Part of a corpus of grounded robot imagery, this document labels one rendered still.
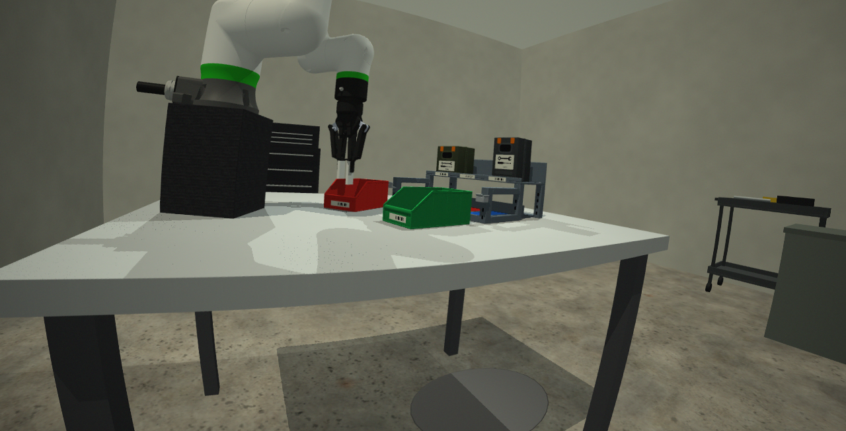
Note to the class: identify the green bin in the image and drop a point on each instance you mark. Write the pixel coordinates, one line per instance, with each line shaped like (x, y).
(424, 207)

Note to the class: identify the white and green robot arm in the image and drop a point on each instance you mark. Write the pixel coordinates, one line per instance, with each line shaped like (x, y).
(241, 33)

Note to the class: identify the red bin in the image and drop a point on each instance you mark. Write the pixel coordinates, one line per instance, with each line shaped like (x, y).
(363, 194)

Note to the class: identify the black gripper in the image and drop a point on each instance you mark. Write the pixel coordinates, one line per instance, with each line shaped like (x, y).
(349, 111)

